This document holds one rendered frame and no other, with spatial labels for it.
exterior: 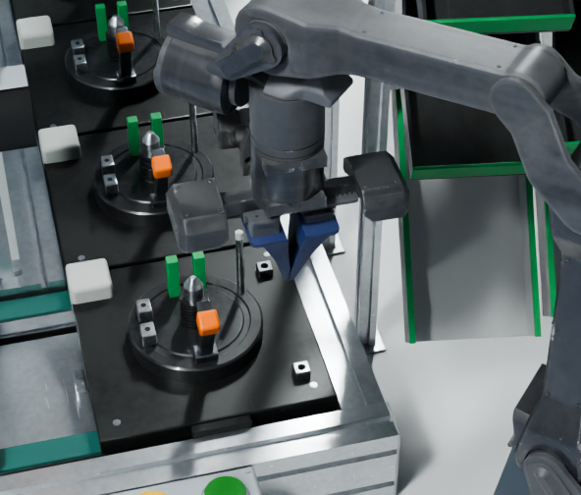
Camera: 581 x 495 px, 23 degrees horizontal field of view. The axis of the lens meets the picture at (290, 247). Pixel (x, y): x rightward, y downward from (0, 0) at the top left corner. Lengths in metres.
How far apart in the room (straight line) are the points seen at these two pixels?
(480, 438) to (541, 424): 0.44
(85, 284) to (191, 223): 0.45
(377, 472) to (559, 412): 0.38
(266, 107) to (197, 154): 0.64
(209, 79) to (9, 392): 0.57
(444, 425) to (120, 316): 0.37
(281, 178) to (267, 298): 0.46
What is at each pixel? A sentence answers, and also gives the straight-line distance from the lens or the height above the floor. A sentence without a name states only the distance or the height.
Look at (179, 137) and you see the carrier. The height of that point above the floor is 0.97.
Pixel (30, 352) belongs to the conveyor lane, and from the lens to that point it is 1.58.
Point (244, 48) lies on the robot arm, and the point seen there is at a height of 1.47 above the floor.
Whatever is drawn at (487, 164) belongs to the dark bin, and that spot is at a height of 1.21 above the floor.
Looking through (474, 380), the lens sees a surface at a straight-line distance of 1.61.
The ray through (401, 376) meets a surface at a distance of 1.61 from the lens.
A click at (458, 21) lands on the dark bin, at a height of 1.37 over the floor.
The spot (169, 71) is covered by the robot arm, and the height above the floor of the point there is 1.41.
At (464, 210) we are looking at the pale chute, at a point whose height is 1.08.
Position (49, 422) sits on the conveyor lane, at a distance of 1.50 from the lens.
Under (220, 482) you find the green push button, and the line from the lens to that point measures 1.37.
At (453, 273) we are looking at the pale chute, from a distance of 1.47.
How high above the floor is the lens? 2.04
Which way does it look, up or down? 42 degrees down
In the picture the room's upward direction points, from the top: straight up
